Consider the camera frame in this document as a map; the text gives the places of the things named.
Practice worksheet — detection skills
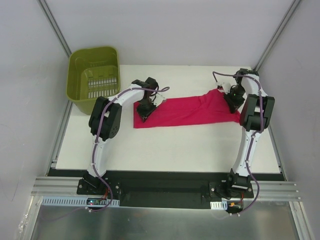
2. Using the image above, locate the pink t shirt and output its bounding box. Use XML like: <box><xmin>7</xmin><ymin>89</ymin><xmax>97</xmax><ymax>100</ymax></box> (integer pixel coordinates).
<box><xmin>133</xmin><ymin>89</ymin><xmax>240</xmax><ymax>129</ymax></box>

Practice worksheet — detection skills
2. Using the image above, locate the right back frame post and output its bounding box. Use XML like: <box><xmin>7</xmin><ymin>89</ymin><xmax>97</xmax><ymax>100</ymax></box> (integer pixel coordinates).
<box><xmin>253</xmin><ymin>0</ymin><xmax>303</xmax><ymax>71</ymax></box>

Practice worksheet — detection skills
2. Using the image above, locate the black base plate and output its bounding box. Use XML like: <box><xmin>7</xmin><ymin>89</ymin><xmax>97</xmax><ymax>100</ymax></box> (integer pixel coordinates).
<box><xmin>47</xmin><ymin>168</ymin><xmax>287</xmax><ymax>208</ymax></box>

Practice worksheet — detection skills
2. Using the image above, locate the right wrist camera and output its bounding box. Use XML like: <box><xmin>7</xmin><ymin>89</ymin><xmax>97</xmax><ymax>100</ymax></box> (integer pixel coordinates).
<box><xmin>216</xmin><ymin>82</ymin><xmax>232</xmax><ymax>94</ymax></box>

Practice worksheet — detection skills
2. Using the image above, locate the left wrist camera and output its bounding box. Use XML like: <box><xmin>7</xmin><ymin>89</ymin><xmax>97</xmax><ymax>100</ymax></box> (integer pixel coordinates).
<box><xmin>153</xmin><ymin>95</ymin><xmax>167</xmax><ymax>107</ymax></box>

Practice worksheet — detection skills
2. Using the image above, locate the right white cable duct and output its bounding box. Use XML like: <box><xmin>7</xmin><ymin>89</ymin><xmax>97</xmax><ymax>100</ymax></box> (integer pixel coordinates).
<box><xmin>210</xmin><ymin>200</ymin><xmax>228</xmax><ymax>211</ymax></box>

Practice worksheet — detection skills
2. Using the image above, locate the frame post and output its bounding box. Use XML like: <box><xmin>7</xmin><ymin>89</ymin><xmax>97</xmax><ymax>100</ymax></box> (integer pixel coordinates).
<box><xmin>37</xmin><ymin>0</ymin><xmax>72</xmax><ymax>58</ymax></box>
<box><xmin>253</xmin><ymin>0</ymin><xmax>303</xmax><ymax>71</ymax></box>

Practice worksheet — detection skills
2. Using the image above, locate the left back frame post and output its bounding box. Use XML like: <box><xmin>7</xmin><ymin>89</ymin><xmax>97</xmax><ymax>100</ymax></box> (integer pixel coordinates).
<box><xmin>37</xmin><ymin>0</ymin><xmax>72</xmax><ymax>58</ymax></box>

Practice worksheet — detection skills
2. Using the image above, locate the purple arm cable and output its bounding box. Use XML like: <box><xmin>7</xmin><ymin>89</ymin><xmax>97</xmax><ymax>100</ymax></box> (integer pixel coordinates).
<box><xmin>37</xmin><ymin>86</ymin><xmax>171</xmax><ymax>221</ymax></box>
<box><xmin>211</xmin><ymin>70</ymin><xmax>266</xmax><ymax>221</ymax></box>

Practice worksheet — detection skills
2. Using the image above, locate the front aluminium rail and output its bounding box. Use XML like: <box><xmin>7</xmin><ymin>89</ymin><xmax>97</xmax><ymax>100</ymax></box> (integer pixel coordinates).
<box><xmin>31</xmin><ymin>176</ymin><xmax>302</xmax><ymax>202</ymax></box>

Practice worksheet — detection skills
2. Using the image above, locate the white cable duct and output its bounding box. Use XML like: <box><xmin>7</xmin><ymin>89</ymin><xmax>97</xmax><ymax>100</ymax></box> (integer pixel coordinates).
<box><xmin>210</xmin><ymin>200</ymin><xmax>228</xmax><ymax>211</ymax></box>
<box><xmin>41</xmin><ymin>196</ymin><xmax>120</xmax><ymax>208</ymax></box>

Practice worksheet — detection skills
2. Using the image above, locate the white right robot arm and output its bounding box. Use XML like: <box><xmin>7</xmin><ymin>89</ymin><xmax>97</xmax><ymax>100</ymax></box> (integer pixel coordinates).
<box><xmin>223</xmin><ymin>68</ymin><xmax>275</xmax><ymax>199</ymax></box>

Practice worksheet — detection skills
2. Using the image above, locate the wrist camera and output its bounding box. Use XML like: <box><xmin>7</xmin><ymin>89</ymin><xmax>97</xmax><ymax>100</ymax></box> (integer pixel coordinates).
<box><xmin>216</xmin><ymin>82</ymin><xmax>232</xmax><ymax>94</ymax></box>
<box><xmin>153</xmin><ymin>95</ymin><xmax>167</xmax><ymax>107</ymax></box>

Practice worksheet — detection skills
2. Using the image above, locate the olive green plastic basket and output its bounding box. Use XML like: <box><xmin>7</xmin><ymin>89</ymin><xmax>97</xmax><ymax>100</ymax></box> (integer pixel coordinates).
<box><xmin>66</xmin><ymin>46</ymin><xmax>121</xmax><ymax>115</ymax></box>

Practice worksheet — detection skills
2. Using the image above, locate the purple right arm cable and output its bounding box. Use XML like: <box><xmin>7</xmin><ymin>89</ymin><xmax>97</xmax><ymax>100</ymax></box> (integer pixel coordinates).
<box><xmin>211</xmin><ymin>70</ymin><xmax>266</xmax><ymax>221</ymax></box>

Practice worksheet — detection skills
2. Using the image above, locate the left white cable duct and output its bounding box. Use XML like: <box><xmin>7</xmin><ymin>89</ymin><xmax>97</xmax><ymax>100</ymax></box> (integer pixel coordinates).
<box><xmin>41</xmin><ymin>196</ymin><xmax>120</xmax><ymax>208</ymax></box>

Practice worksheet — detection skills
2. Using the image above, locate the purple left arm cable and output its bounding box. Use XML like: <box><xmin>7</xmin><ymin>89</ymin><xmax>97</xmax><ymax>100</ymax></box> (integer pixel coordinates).
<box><xmin>37</xmin><ymin>86</ymin><xmax>171</xmax><ymax>221</ymax></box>

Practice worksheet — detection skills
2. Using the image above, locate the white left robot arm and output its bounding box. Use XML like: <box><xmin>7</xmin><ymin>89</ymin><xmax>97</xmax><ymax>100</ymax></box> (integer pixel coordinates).
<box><xmin>77</xmin><ymin>77</ymin><xmax>160</xmax><ymax>195</ymax></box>

